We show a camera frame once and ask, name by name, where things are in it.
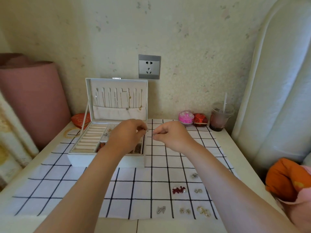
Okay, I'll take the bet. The person's left hand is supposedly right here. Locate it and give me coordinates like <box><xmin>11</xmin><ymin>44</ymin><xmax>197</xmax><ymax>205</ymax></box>
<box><xmin>104</xmin><ymin>119</ymin><xmax>148</xmax><ymax>158</ymax></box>

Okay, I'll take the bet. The grey wall socket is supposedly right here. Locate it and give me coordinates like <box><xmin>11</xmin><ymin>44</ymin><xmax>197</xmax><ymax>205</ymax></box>
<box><xmin>138</xmin><ymin>54</ymin><xmax>161</xmax><ymax>80</ymax></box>

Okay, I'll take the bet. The red heart-shaped box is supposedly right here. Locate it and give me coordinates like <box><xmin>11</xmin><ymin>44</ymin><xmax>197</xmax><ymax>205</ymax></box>
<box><xmin>71</xmin><ymin>113</ymin><xmax>92</xmax><ymax>130</ymax></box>

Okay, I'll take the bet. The pink round trinket box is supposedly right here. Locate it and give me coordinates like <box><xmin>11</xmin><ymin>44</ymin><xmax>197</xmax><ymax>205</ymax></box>
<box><xmin>178</xmin><ymin>110</ymin><xmax>195</xmax><ymax>125</ymax></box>

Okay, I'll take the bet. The red faceted gift box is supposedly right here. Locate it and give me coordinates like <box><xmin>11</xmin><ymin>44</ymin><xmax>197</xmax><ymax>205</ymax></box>
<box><xmin>193</xmin><ymin>113</ymin><xmax>208</xmax><ymax>127</ymax></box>

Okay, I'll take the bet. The white wooden jewelry box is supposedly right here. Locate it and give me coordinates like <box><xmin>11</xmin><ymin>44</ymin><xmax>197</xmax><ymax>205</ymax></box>
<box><xmin>67</xmin><ymin>78</ymin><xmax>149</xmax><ymax>168</ymax></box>

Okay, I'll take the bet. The cream gold floral curtain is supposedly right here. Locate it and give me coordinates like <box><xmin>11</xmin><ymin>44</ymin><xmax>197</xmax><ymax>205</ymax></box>
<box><xmin>0</xmin><ymin>92</ymin><xmax>39</xmax><ymax>190</ymax></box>

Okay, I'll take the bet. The pink plaid blanket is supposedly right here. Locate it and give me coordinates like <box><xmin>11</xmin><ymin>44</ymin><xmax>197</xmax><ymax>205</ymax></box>
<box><xmin>277</xmin><ymin>165</ymin><xmax>311</xmax><ymax>226</ymax></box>

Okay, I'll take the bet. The clear plastic drink cup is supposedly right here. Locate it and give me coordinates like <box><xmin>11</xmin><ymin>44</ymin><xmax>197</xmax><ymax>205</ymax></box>
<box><xmin>209</xmin><ymin>102</ymin><xmax>235</xmax><ymax>132</ymax></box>

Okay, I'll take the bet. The person's right forearm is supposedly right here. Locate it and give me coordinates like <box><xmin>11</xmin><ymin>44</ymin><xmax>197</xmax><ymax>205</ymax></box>
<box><xmin>187</xmin><ymin>143</ymin><xmax>302</xmax><ymax>233</ymax></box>

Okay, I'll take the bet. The thin gold bangle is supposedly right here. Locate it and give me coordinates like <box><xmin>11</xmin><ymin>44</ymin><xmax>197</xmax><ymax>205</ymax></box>
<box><xmin>63</xmin><ymin>128</ymin><xmax>81</xmax><ymax>139</ymax></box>

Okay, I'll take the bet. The row of thin chain necklaces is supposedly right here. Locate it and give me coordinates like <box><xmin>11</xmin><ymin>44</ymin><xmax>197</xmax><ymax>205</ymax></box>
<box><xmin>95</xmin><ymin>88</ymin><xmax>143</xmax><ymax>111</ymax></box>

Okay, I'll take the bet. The pink rolled mat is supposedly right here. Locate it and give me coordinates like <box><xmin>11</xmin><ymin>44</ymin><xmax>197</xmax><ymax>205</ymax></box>
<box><xmin>0</xmin><ymin>53</ymin><xmax>71</xmax><ymax>151</ymax></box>

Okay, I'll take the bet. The orange plush cushion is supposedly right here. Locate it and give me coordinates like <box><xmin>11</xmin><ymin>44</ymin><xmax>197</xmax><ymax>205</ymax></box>
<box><xmin>265</xmin><ymin>157</ymin><xmax>311</xmax><ymax>202</ymax></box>

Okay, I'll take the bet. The white padded headboard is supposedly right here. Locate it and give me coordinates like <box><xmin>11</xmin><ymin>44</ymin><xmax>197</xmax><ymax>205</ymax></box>
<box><xmin>231</xmin><ymin>0</ymin><xmax>311</xmax><ymax>172</ymax></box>

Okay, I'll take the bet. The white black-grid table cloth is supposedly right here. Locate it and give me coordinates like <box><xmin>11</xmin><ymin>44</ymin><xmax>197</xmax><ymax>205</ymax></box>
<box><xmin>12</xmin><ymin>118</ymin><xmax>240</xmax><ymax>220</ymax></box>

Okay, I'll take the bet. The person's left forearm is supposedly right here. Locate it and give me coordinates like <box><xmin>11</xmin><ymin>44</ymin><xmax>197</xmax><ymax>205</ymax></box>
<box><xmin>34</xmin><ymin>149</ymin><xmax>124</xmax><ymax>233</ymax></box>

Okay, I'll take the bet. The person's right hand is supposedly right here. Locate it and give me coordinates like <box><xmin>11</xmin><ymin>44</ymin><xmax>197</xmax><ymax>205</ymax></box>
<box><xmin>152</xmin><ymin>121</ymin><xmax>201</xmax><ymax>154</ymax></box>

